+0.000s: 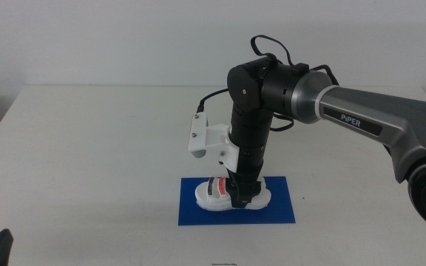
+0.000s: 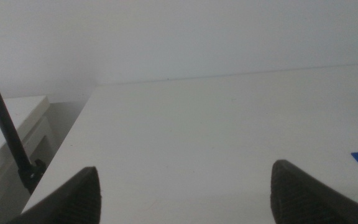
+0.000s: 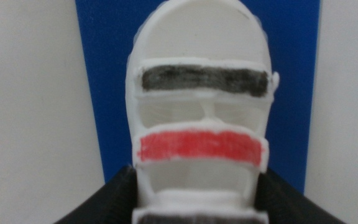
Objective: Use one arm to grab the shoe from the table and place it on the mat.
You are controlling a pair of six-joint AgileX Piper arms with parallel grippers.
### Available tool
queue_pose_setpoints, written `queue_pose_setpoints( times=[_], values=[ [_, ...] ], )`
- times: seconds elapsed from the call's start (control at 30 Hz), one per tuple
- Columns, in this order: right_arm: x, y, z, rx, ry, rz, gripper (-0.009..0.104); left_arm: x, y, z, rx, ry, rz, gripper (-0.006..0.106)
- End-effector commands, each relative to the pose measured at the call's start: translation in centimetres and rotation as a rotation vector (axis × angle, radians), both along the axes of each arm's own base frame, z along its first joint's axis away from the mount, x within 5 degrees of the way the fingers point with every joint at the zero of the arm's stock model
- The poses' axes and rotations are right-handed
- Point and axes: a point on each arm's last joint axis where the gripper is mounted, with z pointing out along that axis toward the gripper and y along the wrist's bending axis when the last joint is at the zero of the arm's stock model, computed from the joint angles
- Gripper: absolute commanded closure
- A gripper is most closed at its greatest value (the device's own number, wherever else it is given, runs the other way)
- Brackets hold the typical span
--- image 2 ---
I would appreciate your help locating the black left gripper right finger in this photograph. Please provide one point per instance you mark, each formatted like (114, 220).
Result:
(303, 199)

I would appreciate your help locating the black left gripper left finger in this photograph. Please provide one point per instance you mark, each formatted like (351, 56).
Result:
(76, 202)

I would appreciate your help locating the black pole with clamp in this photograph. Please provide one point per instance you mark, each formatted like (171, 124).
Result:
(3, 118)

